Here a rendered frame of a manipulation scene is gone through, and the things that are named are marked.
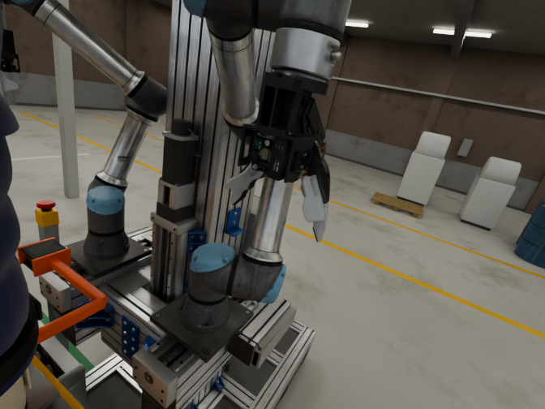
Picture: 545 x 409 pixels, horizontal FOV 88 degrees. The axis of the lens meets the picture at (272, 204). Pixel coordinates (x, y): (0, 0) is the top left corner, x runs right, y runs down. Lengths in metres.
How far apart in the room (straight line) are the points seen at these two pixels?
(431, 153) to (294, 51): 6.85
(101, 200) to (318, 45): 0.91
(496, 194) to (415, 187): 1.45
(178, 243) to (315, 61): 0.79
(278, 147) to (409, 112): 10.11
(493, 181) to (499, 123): 3.69
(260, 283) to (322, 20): 0.62
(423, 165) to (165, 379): 6.71
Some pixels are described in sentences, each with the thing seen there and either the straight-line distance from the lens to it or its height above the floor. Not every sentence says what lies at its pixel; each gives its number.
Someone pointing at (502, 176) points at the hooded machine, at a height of 1.10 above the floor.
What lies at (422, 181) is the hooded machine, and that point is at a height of 0.56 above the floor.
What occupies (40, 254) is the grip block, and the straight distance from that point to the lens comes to 0.94.
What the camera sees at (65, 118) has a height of 0.98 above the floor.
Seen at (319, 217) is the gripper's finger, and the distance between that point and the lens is 0.38.
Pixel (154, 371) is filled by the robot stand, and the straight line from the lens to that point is 0.88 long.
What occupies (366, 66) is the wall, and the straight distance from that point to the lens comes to 10.80.
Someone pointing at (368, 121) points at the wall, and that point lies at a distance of 10.57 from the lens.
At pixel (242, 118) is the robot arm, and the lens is 0.71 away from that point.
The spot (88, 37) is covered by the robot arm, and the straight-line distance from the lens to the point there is 1.03.
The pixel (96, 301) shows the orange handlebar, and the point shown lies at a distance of 0.78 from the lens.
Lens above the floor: 1.70
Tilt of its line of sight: 21 degrees down
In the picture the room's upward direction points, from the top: 12 degrees clockwise
